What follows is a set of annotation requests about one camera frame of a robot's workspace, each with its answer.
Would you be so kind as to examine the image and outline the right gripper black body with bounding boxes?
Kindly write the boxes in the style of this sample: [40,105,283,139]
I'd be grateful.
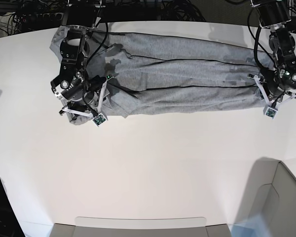
[69,85,109,114]

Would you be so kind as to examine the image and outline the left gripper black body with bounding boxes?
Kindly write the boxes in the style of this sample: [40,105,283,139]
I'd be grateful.
[261,70,285,99]

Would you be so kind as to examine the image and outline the grey T-shirt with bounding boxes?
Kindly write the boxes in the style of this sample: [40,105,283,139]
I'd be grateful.
[50,27,265,117]

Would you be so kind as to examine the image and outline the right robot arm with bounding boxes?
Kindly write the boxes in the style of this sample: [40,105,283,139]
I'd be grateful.
[50,0,108,118]

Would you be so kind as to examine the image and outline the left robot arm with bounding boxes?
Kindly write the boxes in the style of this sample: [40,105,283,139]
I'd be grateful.
[251,0,296,100]

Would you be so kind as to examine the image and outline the black power strip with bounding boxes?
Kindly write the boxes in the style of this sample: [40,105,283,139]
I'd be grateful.
[23,12,64,22]

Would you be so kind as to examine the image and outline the grey bin right front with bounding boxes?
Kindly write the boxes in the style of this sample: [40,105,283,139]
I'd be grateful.
[229,160,296,237]

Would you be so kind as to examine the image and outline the grey tray front centre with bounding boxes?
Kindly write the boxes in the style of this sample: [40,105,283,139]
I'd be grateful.
[50,217,231,237]

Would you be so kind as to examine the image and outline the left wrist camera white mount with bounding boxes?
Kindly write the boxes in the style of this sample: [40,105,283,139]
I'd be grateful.
[247,74,296,119]

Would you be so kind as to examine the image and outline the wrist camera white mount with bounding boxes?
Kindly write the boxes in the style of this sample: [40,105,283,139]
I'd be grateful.
[247,74,296,119]
[56,75,113,126]

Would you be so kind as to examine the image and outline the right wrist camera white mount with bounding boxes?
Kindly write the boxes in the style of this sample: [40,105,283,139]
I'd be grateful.
[56,75,113,126]

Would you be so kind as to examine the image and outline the black cable bundle left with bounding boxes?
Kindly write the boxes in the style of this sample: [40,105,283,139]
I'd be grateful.
[0,0,65,38]

